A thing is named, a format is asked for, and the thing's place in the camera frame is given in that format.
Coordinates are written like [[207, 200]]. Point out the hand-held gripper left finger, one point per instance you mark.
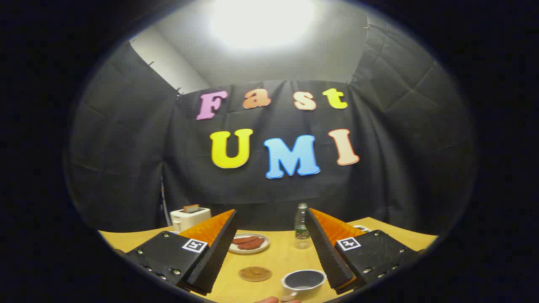
[[219, 252]]

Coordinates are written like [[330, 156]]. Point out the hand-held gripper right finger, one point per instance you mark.
[[326, 252]]

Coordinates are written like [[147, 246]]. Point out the round cork coaster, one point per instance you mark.
[[254, 274]]

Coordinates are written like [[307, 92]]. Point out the clear plastic water bottle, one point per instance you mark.
[[301, 235]]

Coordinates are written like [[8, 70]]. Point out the red meat slice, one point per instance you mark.
[[245, 240], [252, 245]]

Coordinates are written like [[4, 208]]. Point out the white round plate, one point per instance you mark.
[[252, 251]]

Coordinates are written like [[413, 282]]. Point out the white divided dish with beans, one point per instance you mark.
[[363, 229]]

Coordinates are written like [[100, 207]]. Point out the white toaster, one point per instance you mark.
[[189, 219]]

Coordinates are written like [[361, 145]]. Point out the wooden table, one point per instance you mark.
[[278, 256]]

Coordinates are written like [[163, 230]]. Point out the toast slice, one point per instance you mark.
[[191, 208]]

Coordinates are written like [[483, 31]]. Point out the black backdrop cloth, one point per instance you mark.
[[252, 193]]

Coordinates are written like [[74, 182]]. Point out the ceiling light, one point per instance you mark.
[[261, 21]]

